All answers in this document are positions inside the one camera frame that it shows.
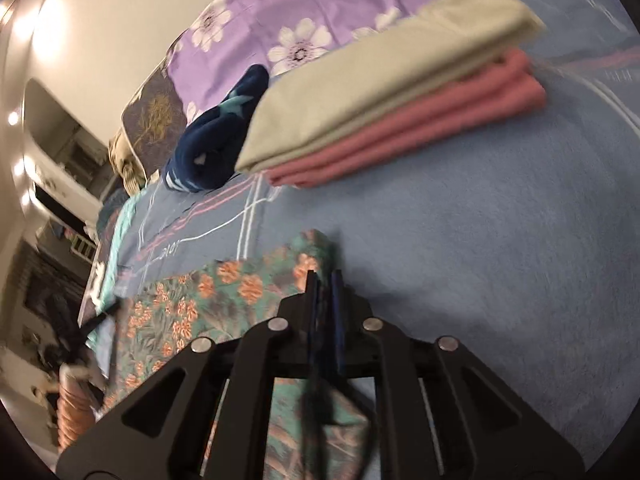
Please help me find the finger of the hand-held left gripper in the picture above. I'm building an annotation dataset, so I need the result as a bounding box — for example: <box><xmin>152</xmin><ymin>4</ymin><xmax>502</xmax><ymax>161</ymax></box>
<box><xmin>75</xmin><ymin>301</ymin><xmax>123</xmax><ymax>341</ymax></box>

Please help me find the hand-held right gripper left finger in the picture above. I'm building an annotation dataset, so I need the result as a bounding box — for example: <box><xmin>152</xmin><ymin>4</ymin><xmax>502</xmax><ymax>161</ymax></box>
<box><xmin>55</xmin><ymin>270</ymin><xmax>321</xmax><ymax>480</ymax></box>

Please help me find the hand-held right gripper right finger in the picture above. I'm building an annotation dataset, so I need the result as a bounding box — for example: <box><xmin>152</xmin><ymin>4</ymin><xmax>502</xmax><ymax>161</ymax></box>
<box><xmin>331</xmin><ymin>270</ymin><xmax>586</xmax><ymax>480</ymax></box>

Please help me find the teal floral shirt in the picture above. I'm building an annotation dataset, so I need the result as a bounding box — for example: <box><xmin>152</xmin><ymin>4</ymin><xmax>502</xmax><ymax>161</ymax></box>
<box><xmin>97</xmin><ymin>229</ymin><xmax>381</xmax><ymax>480</ymax></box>

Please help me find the person's left hand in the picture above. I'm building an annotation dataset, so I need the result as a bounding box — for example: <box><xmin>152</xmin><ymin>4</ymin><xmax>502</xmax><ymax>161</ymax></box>
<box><xmin>57</xmin><ymin>364</ymin><xmax>103</xmax><ymax>451</ymax></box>

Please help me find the dark deer-print quilt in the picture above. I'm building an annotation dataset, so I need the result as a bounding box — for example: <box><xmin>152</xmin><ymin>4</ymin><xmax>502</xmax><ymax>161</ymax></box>
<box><xmin>77</xmin><ymin>200</ymin><xmax>121</xmax><ymax>326</ymax></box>

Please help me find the teal bed cover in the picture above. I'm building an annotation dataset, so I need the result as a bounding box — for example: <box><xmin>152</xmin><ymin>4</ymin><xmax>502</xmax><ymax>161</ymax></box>
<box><xmin>85</xmin><ymin>192</ymin><xmax>161</xmax><ymax>351</ymax></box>

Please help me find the blue plaid bed sheet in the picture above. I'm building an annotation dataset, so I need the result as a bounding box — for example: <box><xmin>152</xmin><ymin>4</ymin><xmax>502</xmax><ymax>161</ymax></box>
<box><xmin>85</xmin><ymin>0</ymin><xmax>640</xmax><ymax>471</ymax></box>

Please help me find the beige knitted garment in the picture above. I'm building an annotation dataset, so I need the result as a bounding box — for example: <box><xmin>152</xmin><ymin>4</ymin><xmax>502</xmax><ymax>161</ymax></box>
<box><xmin>107</xmin><ymin>127</ymin><xmax>148</xmax><ymax>196</ymax></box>

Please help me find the navy star-print blanket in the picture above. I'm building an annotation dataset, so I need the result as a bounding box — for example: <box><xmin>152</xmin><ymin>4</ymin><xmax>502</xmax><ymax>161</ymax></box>
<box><xmin>164</xmin><ymin>63</ymin><xmax>271</xmax><ymax>195</ymax></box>

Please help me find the dark tree-print pillow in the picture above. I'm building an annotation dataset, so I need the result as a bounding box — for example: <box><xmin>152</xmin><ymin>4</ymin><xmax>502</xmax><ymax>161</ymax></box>
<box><xmin>121</xmin><ymin>60</ymin><xmax>188</xmax><ymax>181</ymax></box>

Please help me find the pink folded garment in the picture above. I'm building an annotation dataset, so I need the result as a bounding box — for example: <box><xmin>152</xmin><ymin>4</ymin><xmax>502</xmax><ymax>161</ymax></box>
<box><xmin>265</xmin><ymin>50</ymin><xmax>547</xmax><ymax>190</ymax></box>

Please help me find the beige folded garment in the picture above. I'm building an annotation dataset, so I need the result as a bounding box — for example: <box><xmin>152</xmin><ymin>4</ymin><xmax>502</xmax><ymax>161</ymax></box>
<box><xmin>234</xmin><ymin>0</ymin><xmax>546</xmax><ymax>173</ymax></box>

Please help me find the purple flowered pillow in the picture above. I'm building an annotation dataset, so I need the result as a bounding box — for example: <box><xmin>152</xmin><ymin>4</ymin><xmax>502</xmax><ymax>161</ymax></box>
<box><xmin>165</xmin><ymin>0</ymin><xmax>516</xmax><ymax>126</ymax></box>

